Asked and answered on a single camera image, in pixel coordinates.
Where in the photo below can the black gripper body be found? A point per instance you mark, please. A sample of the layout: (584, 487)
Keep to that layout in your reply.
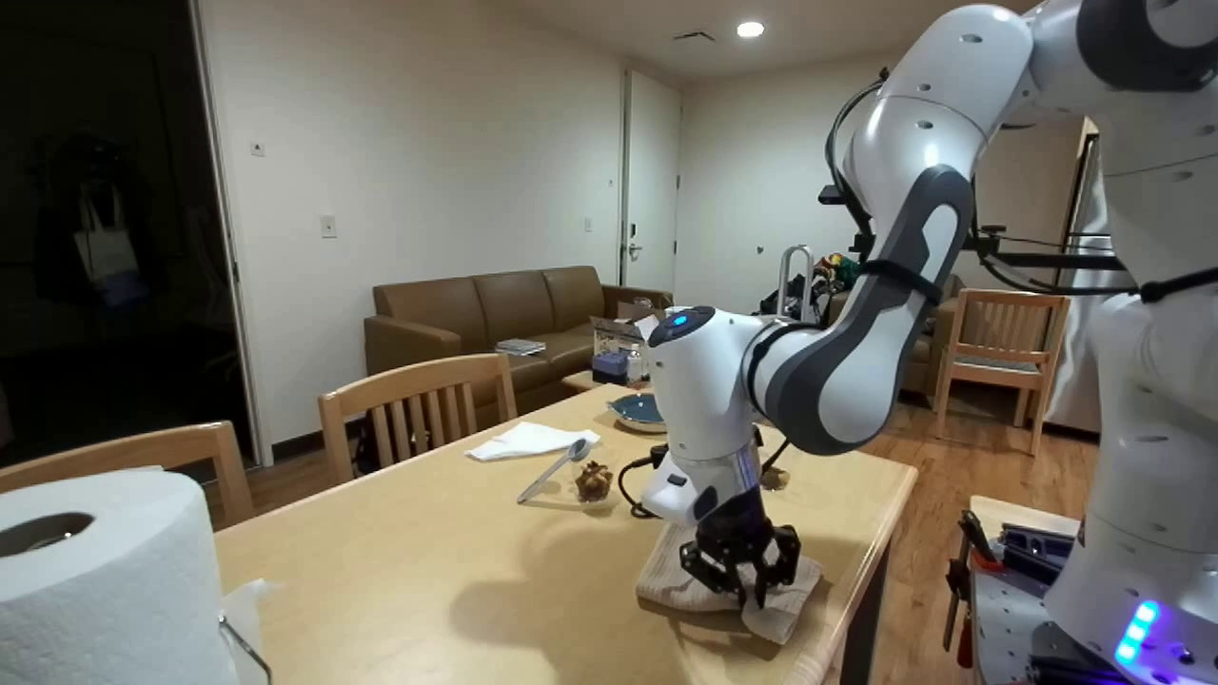
(735, 529)

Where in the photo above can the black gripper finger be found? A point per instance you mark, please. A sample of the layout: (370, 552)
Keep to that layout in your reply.
(702, 570)
(772, 570)

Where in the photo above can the grey plastic spoon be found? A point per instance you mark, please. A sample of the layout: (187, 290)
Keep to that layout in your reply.
(574, 456)

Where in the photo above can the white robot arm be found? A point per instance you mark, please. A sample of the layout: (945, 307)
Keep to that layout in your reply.
(1140, 584)

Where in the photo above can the white paper towel roll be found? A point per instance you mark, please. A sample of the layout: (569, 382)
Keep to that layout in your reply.
(112, 580)

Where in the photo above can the small brown snack cup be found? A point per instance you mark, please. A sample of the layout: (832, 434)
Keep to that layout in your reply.
(773, 477)

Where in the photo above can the clear cup with nuts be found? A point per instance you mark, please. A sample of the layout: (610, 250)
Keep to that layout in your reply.
(597, 480)

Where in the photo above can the blue bowl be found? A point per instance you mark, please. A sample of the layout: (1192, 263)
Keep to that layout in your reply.
(636, 411)

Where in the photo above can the white napkin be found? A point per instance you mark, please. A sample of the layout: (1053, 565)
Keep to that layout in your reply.
(532, 441)

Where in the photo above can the cluttered tool tray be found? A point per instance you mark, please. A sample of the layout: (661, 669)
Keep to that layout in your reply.
(1001, 578)

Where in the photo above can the tissue box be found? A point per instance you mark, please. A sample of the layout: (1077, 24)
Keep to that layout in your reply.
(619, 352)

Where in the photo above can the brown armchair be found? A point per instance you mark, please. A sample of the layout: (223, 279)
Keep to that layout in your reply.
(922, 368)

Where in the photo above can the brown leather sofa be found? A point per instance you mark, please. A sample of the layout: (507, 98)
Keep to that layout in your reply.
(555, 307)

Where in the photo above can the wooden side chair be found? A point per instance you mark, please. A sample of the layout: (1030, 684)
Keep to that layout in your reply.
(1004, 339)

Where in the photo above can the far wooden chair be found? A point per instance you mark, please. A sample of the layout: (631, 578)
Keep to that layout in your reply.
(418, 410)

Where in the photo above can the white door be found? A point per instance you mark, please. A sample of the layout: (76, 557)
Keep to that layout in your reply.
(650, 183)

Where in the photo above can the near wooden chair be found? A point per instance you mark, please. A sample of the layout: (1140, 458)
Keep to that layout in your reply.
(178, 446)

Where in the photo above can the black camera boom stand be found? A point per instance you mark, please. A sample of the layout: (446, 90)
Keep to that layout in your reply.
(1030, 263)

